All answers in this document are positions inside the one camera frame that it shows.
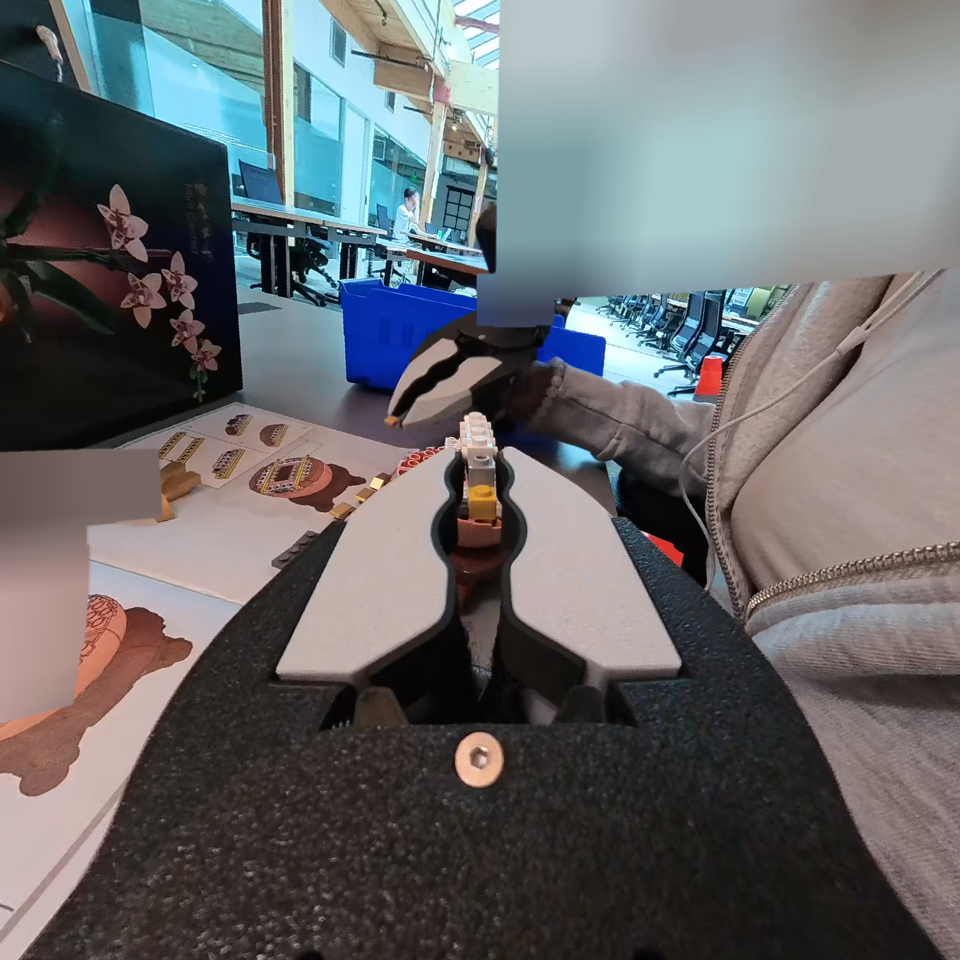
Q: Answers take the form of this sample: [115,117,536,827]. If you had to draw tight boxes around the person's right hand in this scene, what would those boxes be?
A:
[503,365,559,432]

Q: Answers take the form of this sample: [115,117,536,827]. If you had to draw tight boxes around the row of black office chairs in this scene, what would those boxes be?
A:
[605,290,784,379]

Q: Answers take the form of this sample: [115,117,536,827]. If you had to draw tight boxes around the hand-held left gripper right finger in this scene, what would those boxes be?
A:
[497,447,685,709]

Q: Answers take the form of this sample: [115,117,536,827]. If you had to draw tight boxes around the white earphone cable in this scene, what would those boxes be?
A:
[678,270,943,529]

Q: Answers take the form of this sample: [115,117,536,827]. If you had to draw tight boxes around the gold curved brick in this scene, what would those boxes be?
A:
[155,462,205,522]

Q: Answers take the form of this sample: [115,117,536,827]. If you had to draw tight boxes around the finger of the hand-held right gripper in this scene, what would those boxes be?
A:
[386,338,478,432]
[425,360,519,424]

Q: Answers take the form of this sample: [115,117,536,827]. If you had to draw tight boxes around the black flower print box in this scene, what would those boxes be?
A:
[0,60,246,451]

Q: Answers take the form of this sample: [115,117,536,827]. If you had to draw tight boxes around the blue plastic bin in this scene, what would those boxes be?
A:
[341,278,609,396]

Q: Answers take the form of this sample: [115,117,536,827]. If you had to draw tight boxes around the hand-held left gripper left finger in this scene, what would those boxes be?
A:
[278,447,469,688]

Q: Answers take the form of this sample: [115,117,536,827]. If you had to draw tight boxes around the white instruction booklet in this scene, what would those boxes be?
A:
[0,398,451,939]

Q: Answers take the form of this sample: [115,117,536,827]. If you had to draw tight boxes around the small gold bricks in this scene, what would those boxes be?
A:
[327,473,394,522]

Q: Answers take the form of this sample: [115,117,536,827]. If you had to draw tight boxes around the black mesh chair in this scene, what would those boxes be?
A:
[612,458,709,589]

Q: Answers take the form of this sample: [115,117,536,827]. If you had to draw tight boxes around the background office desks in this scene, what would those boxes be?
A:
[230,192,493,301]

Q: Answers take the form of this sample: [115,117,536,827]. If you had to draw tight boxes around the small brick assembly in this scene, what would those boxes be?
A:
[450,413,513,550]

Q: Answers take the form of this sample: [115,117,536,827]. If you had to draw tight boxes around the small dark brick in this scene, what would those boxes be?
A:
[272,531,321,570]

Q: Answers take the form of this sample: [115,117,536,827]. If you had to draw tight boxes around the white gooseneck microphone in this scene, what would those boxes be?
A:
[36,21,70,87]

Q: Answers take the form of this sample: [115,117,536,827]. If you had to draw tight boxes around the brick pot model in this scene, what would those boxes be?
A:
[393,443,511,604]

